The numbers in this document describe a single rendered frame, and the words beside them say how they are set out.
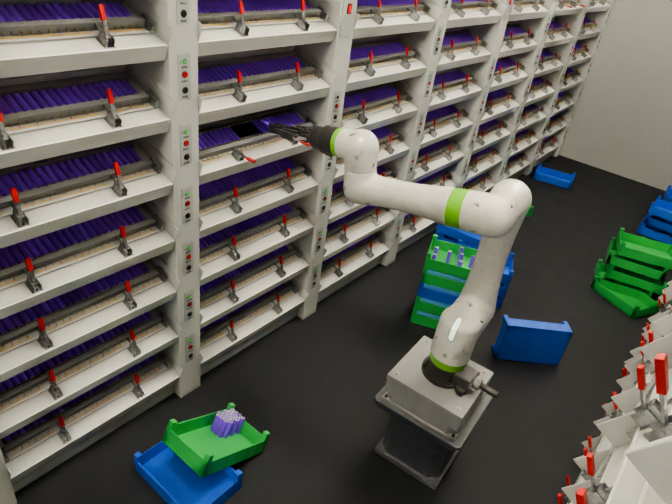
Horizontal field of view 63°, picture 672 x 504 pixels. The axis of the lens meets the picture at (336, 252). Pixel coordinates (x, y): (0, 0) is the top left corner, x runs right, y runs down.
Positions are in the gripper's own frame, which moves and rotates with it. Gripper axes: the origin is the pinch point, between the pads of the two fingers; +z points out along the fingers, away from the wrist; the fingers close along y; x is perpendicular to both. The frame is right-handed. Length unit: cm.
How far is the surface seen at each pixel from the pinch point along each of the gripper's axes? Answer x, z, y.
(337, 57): 20.8, -1.8, 29.1
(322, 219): -46, 8, 32
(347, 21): 32.8, -3.9, 31.7
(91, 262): -27, 8, -69
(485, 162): -65, 16, 215
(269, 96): 11.3, 0.7, -3.5
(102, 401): -84, 20, -70
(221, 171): -9.8, 3.1, -24.1
